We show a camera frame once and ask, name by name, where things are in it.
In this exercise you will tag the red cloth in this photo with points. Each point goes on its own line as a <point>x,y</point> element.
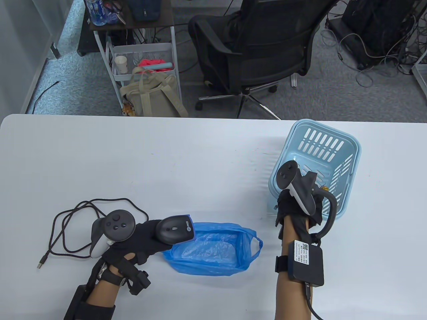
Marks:
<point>150,62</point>

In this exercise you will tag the black left forearm box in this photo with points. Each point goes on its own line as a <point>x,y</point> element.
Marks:
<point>83,305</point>

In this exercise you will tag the light blue plastic basket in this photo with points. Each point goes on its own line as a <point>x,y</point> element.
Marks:
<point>293,146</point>

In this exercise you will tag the black computer equipment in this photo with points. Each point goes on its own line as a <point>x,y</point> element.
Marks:
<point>373,26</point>

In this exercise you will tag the white paper cup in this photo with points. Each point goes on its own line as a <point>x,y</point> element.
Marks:
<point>121,65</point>

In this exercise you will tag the grey hand controller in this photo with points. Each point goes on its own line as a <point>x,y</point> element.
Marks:
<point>302,196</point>
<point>116,226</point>

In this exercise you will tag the black office chair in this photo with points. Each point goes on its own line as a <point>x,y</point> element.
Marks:
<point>267,40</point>

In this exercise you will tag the white metal rack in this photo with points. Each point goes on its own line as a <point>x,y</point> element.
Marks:
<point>421,75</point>

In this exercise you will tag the black right forearm box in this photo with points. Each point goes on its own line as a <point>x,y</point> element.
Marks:
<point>307,263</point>

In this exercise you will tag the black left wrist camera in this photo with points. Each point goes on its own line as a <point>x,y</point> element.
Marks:
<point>140,283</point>

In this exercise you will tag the person's left forearm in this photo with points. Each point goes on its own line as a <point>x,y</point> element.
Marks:
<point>105,286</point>

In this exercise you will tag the dark blue pouch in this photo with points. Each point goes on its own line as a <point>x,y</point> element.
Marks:
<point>145,10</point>

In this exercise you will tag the teal cylinder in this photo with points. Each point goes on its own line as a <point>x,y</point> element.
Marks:
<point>160,66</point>

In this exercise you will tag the white rolling cart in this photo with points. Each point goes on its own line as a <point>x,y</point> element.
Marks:
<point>175,50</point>

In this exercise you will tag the beige tote bag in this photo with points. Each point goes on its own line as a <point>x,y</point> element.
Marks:
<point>153,96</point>

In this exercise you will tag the pack of water bottles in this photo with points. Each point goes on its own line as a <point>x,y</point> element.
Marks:
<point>96,13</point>

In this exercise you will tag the blue plastic bag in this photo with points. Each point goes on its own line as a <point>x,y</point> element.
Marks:
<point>213,246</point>

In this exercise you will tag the person's right forearm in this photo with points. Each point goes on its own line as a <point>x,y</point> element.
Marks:
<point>288,300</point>

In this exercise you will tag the black floor case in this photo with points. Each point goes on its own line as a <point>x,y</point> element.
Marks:
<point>87,43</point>

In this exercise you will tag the person's right hand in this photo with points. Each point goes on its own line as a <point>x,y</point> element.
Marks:
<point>287,206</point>

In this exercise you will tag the black and blue barcode scanner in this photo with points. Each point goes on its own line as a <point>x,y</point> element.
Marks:
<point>173,230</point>

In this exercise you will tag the person's left hand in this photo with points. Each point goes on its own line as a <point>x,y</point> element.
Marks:
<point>143,240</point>

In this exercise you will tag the red ketchup package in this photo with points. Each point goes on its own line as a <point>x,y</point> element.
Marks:
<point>324,190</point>

